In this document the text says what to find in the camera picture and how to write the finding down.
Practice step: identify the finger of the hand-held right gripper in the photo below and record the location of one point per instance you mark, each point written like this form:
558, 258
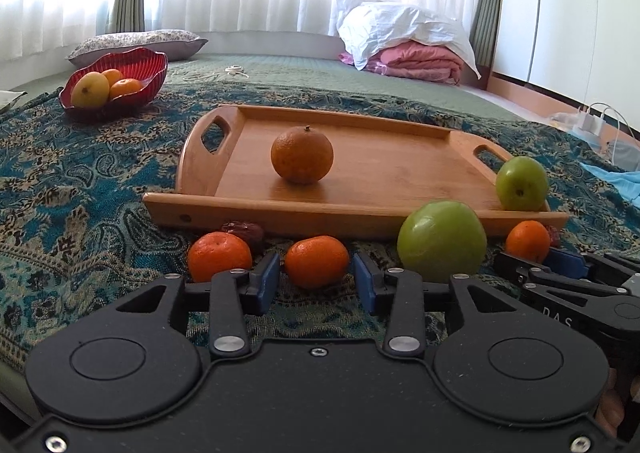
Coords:
565, 263
530, 273

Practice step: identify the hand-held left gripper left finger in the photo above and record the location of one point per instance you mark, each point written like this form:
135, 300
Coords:
267, 283

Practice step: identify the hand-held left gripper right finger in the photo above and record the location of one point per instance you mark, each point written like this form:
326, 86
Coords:
364, 283

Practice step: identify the small mandarin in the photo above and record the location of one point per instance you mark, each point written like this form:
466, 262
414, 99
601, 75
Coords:
527, 240
219, 257
316, 262

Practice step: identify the person's right hand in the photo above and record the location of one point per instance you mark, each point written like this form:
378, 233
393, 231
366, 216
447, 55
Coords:
610, 405

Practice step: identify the dried red date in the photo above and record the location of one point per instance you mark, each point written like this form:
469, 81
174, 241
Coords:
554, 236
248, 233

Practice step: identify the large green apple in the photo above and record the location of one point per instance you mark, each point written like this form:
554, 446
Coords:
440, 240

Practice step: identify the small green fruit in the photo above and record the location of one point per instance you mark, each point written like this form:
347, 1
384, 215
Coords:
521, 183

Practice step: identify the light blue cloth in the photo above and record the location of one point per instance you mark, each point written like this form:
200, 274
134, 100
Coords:
617, 185

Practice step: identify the grey pouch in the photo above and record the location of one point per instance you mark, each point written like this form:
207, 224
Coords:
624, 154

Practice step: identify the large orange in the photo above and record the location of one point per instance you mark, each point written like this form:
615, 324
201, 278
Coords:
302, 154

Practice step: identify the blue paisley blanket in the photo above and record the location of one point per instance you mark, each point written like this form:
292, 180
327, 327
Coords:
90, 193

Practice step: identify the green bed cover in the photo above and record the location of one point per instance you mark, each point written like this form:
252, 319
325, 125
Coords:
310, 75

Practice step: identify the folded pink blanket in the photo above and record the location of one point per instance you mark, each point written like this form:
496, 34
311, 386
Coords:
415, 60

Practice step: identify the orange in bowl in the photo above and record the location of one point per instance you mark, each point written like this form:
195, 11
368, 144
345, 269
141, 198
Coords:
113, 76
125, 88

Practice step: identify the red ribbed bowl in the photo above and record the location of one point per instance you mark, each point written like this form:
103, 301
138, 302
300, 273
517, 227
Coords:
145, 68

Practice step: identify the white wardrobe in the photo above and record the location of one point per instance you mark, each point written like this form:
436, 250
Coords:
575, 8

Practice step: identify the white duvet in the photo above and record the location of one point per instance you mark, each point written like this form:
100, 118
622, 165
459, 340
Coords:
400, 25

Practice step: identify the yellow mango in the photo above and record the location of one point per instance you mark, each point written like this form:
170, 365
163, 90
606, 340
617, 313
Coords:
90, 90

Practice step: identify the floral patterned pillow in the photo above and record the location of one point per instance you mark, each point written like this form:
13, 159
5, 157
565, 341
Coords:
135, 40

